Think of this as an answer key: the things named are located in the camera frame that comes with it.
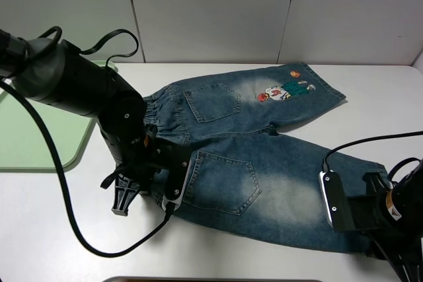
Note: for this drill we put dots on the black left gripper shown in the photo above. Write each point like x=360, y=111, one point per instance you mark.
x=144, y=157

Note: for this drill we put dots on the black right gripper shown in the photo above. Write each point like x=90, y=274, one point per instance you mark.
x=368, y=212

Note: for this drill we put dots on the children's blue denim shorts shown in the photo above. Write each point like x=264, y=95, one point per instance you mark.
x=247, y=177

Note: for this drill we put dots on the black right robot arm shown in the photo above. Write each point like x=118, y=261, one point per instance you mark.
x=390, y=215

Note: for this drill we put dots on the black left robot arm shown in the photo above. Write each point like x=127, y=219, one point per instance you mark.
x=54, y=72

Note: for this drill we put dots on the light green plastic tray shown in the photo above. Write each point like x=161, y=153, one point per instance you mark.
x=23, y=148

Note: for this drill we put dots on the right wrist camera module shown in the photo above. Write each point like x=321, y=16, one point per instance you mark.
x=335, y=202

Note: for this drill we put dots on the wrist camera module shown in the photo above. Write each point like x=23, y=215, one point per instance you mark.
x=335, y=202
x=177, y=178

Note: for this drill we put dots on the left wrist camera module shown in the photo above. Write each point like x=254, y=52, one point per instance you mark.
x=177, y=178

